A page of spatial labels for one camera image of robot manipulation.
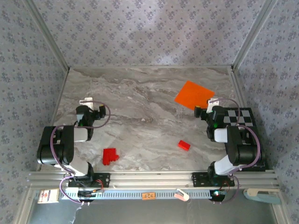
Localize orange paper sheet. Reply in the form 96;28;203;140
174;80;215;111

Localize black and grey checkerboard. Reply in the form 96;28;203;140
223;107;267;172

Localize small red toy brick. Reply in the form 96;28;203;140
178;140;192;152

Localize red toy brick assembly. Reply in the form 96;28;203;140
102;147;121;167

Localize teal and beige tool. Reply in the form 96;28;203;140
242;188;283;206

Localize orange label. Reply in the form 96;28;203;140
141;192;157;201

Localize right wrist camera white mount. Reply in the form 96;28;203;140
206;98;221;114

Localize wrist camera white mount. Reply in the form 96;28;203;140
79;97;94;110
206;98;221;114

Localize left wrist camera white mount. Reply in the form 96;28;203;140
79;97;94;110

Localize aluminium side rail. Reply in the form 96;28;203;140
36;67;71;172
229;67;249;110

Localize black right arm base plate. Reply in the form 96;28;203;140
192;172;235;188

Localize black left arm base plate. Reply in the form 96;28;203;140
67;172;111;189

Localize red wire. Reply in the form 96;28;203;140
94;179;105;192
218;179;231;191

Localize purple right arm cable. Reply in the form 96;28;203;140
209;98;262;205

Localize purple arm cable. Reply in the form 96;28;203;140
209;98;262;205
50;100;112;206

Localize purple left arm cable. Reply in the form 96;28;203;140
50;100;112;206

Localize long aluminium frame beam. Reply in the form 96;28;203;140
25;170;280;190

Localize grey slotted cable duct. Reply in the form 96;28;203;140
59;188;225;200

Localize aluminium corner post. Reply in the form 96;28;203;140
23;0;71;70
231;0;280;70

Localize aluminium frame bar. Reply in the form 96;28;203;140
14;189;36;224
272;190;292;224

